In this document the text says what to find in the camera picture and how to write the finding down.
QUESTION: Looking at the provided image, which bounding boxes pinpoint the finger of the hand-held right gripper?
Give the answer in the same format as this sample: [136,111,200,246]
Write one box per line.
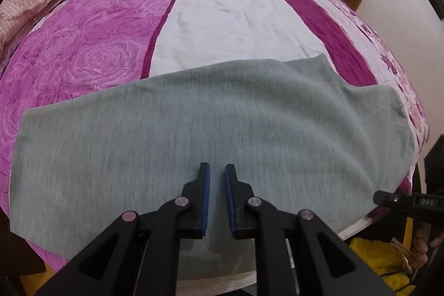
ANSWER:
[373,190,417,214]

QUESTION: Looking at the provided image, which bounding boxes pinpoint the person's right hand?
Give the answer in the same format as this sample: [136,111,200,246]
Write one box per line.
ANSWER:
[410,222,442,269]

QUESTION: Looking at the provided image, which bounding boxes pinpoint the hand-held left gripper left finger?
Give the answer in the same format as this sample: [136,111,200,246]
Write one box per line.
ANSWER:
[36,162,211,296]

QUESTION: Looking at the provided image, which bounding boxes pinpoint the grey pants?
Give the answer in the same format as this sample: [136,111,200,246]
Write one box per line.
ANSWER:
[9,54,417,282]

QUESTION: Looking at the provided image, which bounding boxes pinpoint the yellow fluffy cloth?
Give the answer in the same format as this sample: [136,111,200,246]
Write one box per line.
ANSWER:
[348,236,417,296]

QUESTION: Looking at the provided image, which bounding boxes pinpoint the purple floral bed blanket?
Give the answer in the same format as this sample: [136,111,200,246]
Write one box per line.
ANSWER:
[0,0,431,295]

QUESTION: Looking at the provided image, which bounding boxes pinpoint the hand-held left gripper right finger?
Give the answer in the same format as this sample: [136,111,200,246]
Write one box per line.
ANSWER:
[224,163,397,296]

